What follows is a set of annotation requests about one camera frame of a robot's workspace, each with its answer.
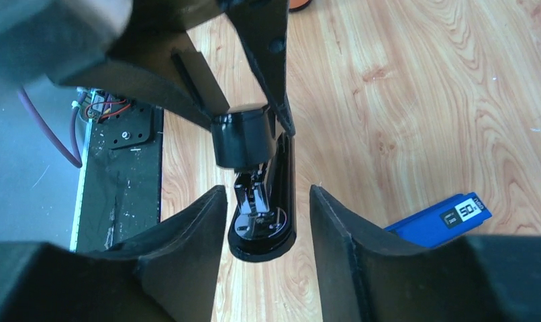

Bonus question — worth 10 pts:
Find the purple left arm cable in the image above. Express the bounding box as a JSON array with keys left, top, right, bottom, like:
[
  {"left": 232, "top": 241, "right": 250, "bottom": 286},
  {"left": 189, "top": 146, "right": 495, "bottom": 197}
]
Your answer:
[{"left": 17, "top": 87, "right": 90, "bottom": 169}]

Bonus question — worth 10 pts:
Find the black stapler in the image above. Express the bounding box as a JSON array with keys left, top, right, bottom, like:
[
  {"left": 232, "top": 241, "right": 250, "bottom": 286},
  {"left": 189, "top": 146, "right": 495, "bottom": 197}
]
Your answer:
[{"left": 211, "top": 106, "right": 297, "bottom": 263}]

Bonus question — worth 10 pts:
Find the blue stapler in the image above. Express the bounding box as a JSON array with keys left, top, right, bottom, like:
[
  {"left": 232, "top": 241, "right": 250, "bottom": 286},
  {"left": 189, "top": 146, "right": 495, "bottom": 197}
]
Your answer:
[{"left": 385, "top": 192, "right": 492, "bottom": 248}]

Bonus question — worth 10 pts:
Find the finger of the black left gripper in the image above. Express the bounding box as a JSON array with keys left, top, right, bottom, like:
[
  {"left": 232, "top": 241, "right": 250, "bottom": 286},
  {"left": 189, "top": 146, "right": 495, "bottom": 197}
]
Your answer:
[
  {"left": 48, "top": 1, "right": 229, "bottom": 129},
  {"left": 226, "top": 0, "right": 295, "bottom": 136}
]

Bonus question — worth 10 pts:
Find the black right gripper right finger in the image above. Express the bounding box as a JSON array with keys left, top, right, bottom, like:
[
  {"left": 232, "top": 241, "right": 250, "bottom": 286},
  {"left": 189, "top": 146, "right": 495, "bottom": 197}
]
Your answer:
[{"left": 309, "top": 185, "right": 541, "bottom": 321}]

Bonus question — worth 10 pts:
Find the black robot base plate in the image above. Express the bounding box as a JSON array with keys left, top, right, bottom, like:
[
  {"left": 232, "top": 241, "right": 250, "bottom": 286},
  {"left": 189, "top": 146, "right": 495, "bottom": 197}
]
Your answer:
[{"left": 69, "top": 101, "right": 164, "bottom": 252}]

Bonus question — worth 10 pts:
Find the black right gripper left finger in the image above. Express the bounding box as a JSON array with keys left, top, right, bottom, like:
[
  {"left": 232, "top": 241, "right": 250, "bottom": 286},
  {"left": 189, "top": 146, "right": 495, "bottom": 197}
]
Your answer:
[{"left": 0, "top": 185, "right": 227, "bottom": 321}]

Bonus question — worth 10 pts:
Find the orange round object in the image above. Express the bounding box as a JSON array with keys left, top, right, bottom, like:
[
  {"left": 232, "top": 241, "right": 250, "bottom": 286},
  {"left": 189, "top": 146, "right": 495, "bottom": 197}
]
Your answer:
[{"left": 289, "top": 0, "right": 312, "bottom": 13}]

